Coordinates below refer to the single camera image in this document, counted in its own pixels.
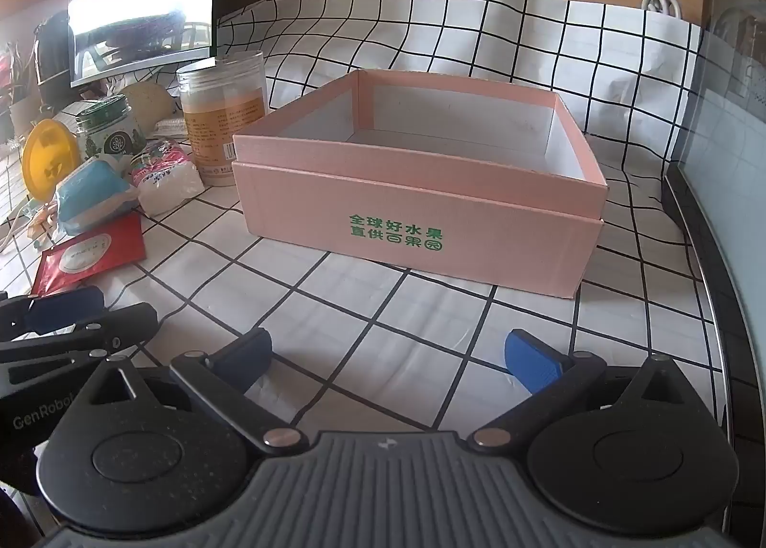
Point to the yellow round lid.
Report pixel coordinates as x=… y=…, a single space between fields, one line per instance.
x=51 y=159

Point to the small white packet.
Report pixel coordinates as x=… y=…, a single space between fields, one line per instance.
x=167 y=127

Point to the clear plastic jar orange label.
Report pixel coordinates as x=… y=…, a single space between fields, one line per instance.
x=224 y=117

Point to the blue white packet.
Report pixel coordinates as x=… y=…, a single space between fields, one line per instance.
x=93 y=195

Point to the black monitor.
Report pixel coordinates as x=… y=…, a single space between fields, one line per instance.
x=143 y=3

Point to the green lid jar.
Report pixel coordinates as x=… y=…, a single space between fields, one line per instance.
x=111 y=132

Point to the beige round pouch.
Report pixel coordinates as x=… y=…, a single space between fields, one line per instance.
x=149 y=105

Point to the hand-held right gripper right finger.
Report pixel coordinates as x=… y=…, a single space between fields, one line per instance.
x=532 y=361

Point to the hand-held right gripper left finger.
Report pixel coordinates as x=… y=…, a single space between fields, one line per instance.
x=245 y=355

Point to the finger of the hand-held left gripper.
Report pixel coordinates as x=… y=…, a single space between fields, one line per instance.
x=119 y=323
x=63 y=305

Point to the red flat packet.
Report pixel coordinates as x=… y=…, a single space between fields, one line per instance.
x=84 y=254

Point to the glass panel black rim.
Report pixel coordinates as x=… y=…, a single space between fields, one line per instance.
x=730 y=177

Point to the pink cardboard box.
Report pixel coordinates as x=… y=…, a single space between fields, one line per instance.
x=419 y=206

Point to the pink white tissue packet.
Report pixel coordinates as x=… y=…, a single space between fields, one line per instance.
x=167 y=180

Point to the small beige packet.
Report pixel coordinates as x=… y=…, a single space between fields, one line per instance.
x=40 y=227

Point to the black bottle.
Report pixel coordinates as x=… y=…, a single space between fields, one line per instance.
x=54 y=57

